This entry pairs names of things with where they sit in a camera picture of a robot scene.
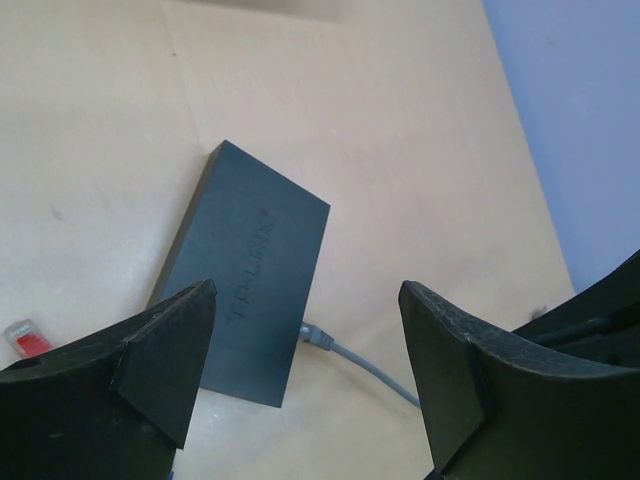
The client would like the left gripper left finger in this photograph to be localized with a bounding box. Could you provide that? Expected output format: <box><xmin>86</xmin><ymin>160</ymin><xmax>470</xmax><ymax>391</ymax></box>
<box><xmin>1</xmin><ymin>280</ymin><xmax>217</xmax><ymax>479</ymax></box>

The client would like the grey ethernet cable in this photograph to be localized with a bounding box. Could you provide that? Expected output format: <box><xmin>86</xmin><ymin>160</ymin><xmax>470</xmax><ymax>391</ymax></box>
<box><xmin>298</xmin><ymin>320</ymin><xmax>421</xmax><ymax>409</ymax></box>

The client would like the red ethernet cable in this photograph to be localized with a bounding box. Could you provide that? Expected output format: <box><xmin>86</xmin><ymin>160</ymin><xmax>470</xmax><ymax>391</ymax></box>
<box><xmin>3</xmin><ymin>317</ymin><xmax>55</xmax><ymax>359</ymax></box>

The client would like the black network switch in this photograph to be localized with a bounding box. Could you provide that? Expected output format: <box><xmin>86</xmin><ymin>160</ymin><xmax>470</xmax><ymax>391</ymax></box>
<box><xmin>148</xmin><ymin>141</ymin><xmax>330</xmax><ymax>408</ymax></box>

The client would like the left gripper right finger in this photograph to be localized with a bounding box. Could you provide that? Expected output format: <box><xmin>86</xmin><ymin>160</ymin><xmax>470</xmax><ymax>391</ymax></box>
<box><xmin>398</xmin><ymin>281</ymin><xmax>639</xmax><ymax>479</ymax></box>

